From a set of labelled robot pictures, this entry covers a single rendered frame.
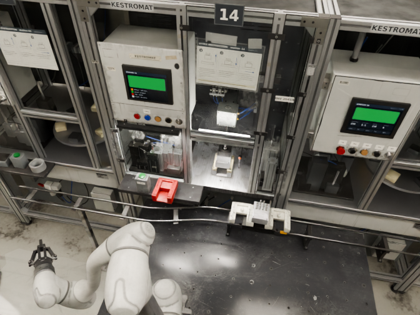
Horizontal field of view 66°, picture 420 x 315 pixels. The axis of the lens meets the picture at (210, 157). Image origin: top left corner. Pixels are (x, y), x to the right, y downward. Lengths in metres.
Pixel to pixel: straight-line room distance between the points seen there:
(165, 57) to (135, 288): 1.02
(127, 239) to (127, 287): 0.17
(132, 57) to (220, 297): 1.37
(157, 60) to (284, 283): 1.42
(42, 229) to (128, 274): 2.26
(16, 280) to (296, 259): 2.17
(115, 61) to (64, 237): 1.91
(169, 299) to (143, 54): 1.17
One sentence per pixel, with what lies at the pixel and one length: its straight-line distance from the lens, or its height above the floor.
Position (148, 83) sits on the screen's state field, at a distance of 1.68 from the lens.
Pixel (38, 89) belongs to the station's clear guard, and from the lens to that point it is 2.13.
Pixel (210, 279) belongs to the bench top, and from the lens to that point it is 2.02.
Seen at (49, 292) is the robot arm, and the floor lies 1.15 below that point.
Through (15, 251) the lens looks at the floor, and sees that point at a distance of 3.30.
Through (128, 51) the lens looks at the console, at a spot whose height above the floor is 1.80.
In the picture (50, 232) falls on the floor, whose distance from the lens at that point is 3.29.
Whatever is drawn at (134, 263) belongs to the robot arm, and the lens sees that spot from 1.15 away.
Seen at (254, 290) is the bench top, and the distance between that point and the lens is 2.02.
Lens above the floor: 2.50
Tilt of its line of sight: 44 degrees down
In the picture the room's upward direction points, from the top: 2 degrees clockwise
